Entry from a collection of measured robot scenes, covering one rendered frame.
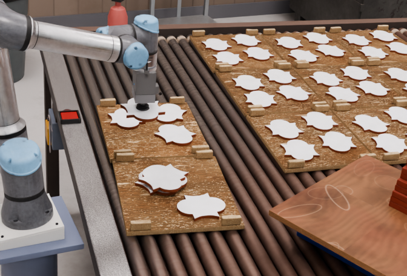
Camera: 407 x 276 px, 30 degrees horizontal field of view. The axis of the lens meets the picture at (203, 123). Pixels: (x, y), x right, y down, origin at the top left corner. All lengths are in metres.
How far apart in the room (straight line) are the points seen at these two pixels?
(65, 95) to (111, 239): 0.97
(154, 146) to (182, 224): 0.47
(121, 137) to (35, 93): 2.55
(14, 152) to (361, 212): 0.99
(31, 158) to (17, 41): 0.35
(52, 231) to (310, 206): 0.75
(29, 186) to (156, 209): 0.38
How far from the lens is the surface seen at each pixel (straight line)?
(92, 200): 2.37
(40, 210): 2.26
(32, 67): 5.58
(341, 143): 2.77
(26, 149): 2.20
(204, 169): 2.51
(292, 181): 2.55
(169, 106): 2.88
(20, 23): 2.04
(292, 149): 2.68
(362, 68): 3.48
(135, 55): 2.15
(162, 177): 2.39
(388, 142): 2.84
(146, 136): 2.69
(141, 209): 2.30
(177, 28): 3.67
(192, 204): 2.31
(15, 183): 2.20
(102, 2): 6.30
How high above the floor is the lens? 2.22
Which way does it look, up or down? 27 degrees down
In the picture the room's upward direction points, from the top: 5 degrees clockwise
